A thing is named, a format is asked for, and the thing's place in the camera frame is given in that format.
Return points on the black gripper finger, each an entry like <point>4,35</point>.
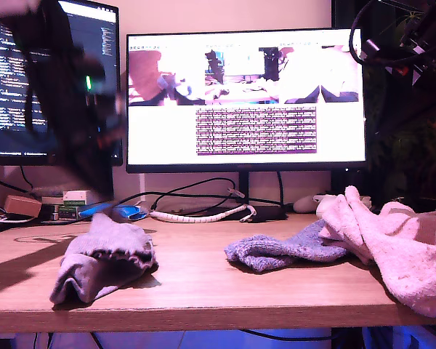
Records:
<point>83,171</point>
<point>410,105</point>
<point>103,167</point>

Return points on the grey sock with scalloped cuff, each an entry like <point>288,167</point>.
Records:
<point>112,232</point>
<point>87,283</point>

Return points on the blue knitted sock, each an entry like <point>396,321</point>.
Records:
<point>269,251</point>

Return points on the white box with green label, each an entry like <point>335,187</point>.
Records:
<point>74,198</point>

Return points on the green and white small box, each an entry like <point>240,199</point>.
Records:
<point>67,213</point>

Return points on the blue plastic packet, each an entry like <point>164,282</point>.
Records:
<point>129,212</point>

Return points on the green houseplant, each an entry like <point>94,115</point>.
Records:
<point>421,163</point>

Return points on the brown cardboard box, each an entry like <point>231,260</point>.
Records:
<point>22,206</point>

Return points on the black monitor with white screen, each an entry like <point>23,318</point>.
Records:
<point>330,138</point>

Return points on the black monitor showing code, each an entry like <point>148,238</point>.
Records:
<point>3,138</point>

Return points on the white game controller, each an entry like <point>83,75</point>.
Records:
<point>305,204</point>

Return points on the black table leg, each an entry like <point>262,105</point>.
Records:
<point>347,340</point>

